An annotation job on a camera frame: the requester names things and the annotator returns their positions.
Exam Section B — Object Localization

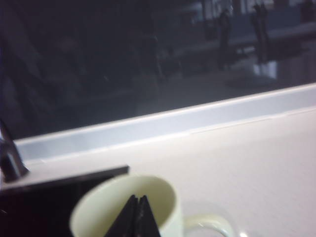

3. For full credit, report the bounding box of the black sink basin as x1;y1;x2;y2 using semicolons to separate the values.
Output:
0;165;130;237

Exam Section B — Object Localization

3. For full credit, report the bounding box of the pale green ceramic mug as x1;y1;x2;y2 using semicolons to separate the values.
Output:
69;174;237;237

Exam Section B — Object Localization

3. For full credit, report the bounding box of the dark steel gooseneck faucet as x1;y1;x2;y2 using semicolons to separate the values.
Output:
0;118;30;182

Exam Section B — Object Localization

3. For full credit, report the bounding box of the white counter upstand ledge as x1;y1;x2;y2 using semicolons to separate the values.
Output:
13;82;316;163

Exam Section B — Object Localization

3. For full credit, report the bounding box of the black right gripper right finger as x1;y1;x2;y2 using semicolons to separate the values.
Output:
138;195;161;237

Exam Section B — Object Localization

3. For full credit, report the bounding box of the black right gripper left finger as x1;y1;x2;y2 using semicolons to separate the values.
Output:
105;194;139;237

